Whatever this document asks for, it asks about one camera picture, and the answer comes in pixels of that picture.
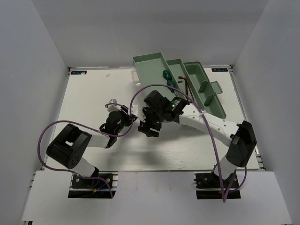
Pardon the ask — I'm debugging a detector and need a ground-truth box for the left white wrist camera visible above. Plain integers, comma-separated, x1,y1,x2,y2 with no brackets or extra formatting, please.
105,98,120,113

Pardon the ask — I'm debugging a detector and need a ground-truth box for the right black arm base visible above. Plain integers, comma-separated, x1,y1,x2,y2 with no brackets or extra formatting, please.
194,172,241,200

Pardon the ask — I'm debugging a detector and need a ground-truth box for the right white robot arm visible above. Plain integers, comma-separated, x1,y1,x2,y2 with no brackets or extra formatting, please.
139,90,257,187

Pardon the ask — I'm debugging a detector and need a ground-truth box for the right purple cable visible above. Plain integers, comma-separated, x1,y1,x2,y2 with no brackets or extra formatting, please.
129,83,248,203

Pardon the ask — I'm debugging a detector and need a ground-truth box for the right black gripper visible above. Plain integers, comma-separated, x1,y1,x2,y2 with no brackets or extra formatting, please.
138,107,165,138

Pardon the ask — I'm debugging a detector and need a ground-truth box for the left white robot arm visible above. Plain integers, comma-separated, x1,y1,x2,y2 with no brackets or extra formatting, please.
46,104,137,187

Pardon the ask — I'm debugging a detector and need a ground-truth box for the green plastic toolbox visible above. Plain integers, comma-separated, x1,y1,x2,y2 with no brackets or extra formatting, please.
133,52,226,119

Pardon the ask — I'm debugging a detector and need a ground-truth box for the purple cable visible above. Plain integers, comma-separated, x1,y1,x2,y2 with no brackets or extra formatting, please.
129,83,248,203
38,103,138,199

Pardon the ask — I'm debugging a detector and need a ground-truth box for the green stubby screwdriver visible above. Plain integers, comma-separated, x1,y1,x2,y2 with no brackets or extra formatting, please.
162,70,172,81
166,80,176,92

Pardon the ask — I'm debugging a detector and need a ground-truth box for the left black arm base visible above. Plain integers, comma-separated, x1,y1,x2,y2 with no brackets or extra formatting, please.
68,172,118,199

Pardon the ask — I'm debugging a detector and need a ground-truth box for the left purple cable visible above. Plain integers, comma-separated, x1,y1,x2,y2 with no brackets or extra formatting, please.
38,103,138,199

